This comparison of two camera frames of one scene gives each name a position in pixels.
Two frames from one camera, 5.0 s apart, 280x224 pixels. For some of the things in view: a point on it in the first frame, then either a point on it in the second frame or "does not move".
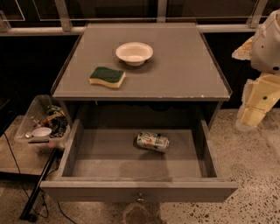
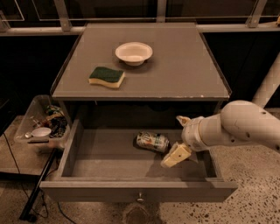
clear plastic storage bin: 44,124 does not move
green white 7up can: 156,141 does not move
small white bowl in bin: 42,132 does not move
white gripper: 267,49 → 191,132
